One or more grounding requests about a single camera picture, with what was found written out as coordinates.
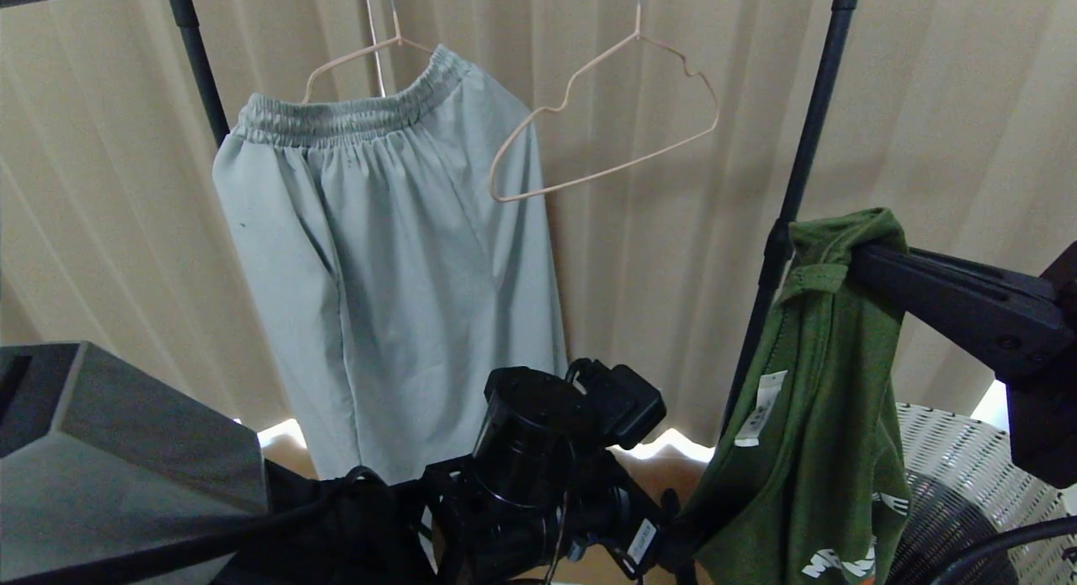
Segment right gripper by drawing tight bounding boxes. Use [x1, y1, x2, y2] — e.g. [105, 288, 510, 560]
[1005, 242, 1077, 489]

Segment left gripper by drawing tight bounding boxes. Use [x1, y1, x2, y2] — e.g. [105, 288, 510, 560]
[555, 471, 684, 582]

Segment green garment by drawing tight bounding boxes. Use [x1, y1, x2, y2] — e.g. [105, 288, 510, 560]
[673, 208, 914, 585]

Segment pale grey shorts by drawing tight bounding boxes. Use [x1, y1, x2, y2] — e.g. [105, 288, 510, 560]
[212, 45, 569, 485]

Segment pink clothes hanger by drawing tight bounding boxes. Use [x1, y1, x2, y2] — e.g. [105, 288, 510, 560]
[488, 0, 721, 203]
[301, 0, 438, 104]

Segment white laundry basket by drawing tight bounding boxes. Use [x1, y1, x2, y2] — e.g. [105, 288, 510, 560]
[883, 402, 1077, 585]

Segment black clothes rack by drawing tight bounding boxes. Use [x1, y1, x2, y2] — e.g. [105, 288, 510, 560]
[0, 0, 863, 439]

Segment beige curtain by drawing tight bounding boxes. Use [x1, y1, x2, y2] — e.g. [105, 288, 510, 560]
[0, 0, 1077, 447]

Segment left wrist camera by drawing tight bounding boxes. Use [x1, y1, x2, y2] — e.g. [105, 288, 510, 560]
[565, 358, 667, 451]

